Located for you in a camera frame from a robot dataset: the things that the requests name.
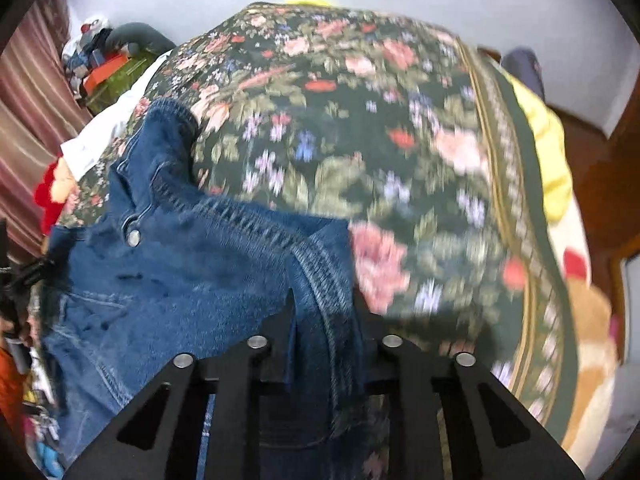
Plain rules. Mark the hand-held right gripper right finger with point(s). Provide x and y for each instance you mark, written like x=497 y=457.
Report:
x=372 y=355

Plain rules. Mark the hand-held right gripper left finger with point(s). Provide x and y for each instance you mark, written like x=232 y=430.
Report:
x=270 y=355

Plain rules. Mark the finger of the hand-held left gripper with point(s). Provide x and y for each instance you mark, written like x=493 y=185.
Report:
x=30 y=275

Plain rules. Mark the blue denim jacket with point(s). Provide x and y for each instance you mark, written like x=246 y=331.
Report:
x=200 y=270

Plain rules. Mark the red plush toy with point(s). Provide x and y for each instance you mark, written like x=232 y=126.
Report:
x=45 y=195

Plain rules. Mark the orange bag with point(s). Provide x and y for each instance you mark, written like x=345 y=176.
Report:
x=10 y=385

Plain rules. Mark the white cloth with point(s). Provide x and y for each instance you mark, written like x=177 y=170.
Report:
x=100 y=135

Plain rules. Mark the striped pink gold curtain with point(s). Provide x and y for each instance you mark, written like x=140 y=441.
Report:
x=30 y=110

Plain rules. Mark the green printed storage box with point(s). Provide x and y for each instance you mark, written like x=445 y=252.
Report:
x=115 y=82

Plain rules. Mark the orange box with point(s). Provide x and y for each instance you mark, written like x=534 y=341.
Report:
x=102 y=72

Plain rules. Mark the dark floral blanket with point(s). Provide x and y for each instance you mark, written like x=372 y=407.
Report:
x=375 y=135

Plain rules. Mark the cream printed bed sheet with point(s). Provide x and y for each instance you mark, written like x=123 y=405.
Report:
x=590 y=310

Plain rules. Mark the grey plush pillow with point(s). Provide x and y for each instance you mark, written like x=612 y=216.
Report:
x=140 y=35

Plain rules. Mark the yellow blanket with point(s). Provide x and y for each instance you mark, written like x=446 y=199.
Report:
x=545 y=150

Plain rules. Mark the wooden bed footboard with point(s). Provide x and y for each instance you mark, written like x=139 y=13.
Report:
x=490 y=54

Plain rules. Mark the grey backpack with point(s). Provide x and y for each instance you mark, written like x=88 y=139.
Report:
x=522 y=67

